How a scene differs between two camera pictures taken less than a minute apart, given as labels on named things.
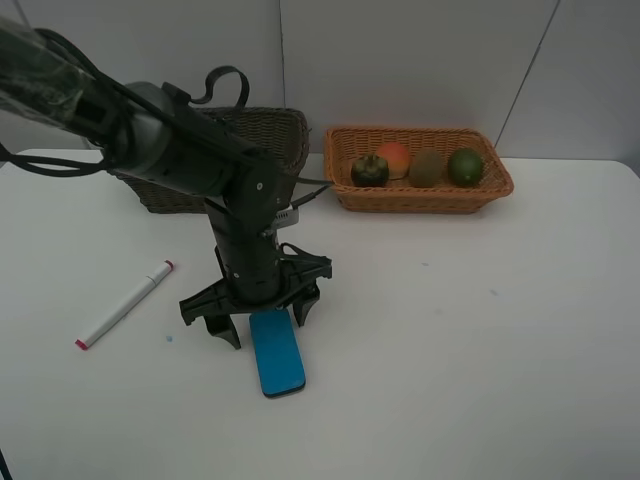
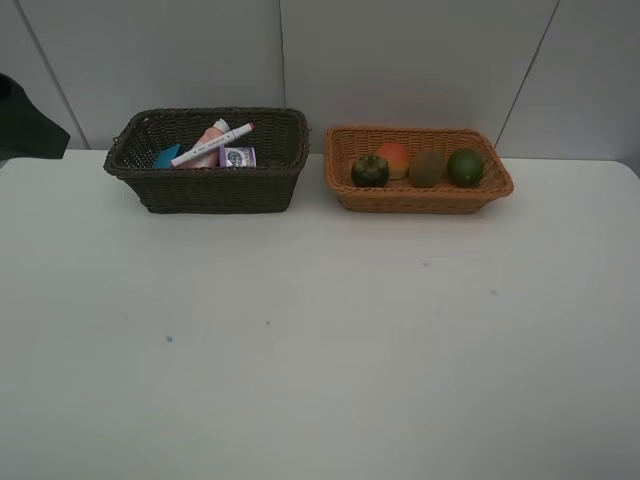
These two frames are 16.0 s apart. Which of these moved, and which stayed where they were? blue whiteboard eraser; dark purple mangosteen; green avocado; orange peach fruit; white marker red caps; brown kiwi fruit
Moved: blue whiteboard eraser; white marker red caps
Stayed: orange peach fruit; green avocado; dark purple mangosteen; brown kiwi fruit
